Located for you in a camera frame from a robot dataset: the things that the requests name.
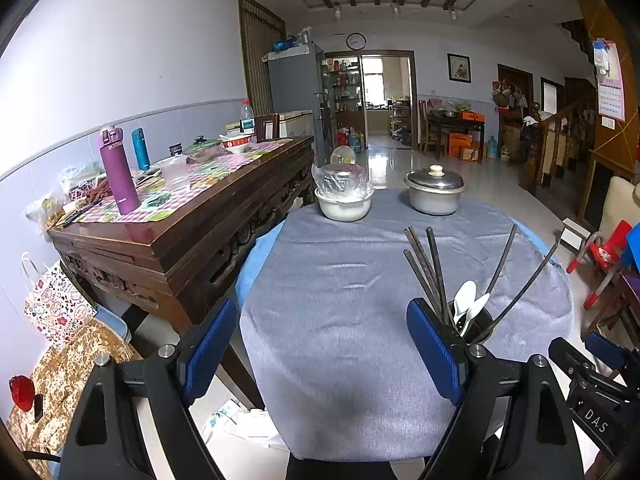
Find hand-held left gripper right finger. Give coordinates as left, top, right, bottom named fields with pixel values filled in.
left=406, top=298, right=586, bottom=480

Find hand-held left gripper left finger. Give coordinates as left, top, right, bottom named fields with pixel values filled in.
left=59, top=297, right=238, bottom=480

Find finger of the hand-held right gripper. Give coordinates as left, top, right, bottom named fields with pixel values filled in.
left=586, top=332, right=640, bottom=376

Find black utensil cup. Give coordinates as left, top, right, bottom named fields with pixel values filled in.
left=447, top=300, right=500, bottom=346

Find white plastic spoon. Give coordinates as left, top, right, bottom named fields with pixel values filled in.
left=460, top=292, right=491, bottom=338
left=452, top=281, right=477, bottom=328

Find brown wooden chair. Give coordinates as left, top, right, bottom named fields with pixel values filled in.
left=582, top=270, right=640, bottom=348

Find blue garment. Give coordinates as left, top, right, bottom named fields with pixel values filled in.
left=620, top=232, right=640, bottom=273

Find red plastic chair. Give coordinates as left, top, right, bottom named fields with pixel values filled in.
left=566, top=220, right=633, bottom=310

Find grey tablecloth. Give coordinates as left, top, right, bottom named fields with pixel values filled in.
left=239, top=187, right=574, bottom=463

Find light blue tablecloth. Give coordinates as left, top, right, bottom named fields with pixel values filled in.
left=235, top=220, right=563, bottom=311

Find dark carved wooden sideboard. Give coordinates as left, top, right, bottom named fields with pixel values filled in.
left=47, top=135, right=316, bottom=411

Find white step stool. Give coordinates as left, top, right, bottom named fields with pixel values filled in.
left=557, top=217, right=592, bottom=252

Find gold patterned cloth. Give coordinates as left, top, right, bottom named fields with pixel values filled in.
left=0, top=317, right=143, bottom=480

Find aluminium pot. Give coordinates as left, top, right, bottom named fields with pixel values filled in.
left=406, top=182, right=463, bottom=216

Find beige armchair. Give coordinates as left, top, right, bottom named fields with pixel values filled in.
left=598, top=176, right=640, bottom=241

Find heart-print gift bag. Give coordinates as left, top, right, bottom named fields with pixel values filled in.
left=20, top=252, right=96, bottom=351

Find white enamel basin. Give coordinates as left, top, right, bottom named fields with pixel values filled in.
left=314, top=184, right=375, bottom=222

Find aluminium pot lid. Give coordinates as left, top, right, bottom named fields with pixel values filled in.
left=403, top=165, right=467, bottom=193

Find pink checked cloth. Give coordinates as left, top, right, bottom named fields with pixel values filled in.
left=75, top=139, right=296, bottom=225

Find clear plastic cup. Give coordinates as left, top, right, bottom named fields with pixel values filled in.
left=159, top=155, right=192, bottom=195

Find red round object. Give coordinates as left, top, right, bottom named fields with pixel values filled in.
left=8, top=375, right=36, bottom=413

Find orange cardboard boxes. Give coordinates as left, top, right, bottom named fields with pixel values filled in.
left=447, top=132, right=481, bottom=162

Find green lidded bowl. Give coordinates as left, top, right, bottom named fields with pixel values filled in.
left=184, top=136, right=222, bottom=162

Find purple thermos bottle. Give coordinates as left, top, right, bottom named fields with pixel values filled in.
left=99, top=126, right=142, bottom=215

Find teal thermos bottle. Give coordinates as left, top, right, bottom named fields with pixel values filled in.
left=131, top=128, right=152, bottom=172

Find wooden stair railing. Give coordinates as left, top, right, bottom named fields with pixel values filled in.
left=520, top=95, right=601, bottom=196

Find dark wooden table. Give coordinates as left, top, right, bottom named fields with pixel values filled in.
left=422, top=110, right=487, bottom=163

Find red-capped water bottle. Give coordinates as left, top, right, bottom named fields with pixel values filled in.
left=240, top=99, right=257, bottom=143

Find white chest freezer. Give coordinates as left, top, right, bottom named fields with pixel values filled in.
left=277, top=110, right=315, bottom=138

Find glass display cabinet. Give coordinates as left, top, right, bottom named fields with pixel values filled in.
left=322, top=57, right=361, bottom=131

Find grey refrigerator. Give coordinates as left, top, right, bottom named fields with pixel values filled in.
left=263, top=42, right=326, bottom=161

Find brown wooden door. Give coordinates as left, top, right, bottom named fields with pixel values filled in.
left=238, top=0, right=287, bottom=117

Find wall calendar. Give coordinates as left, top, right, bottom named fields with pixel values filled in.
left=592, top=39, right=627, bottom=122

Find framed wall picture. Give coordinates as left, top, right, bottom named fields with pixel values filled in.
left=447, top=53, right=472, bottom=83

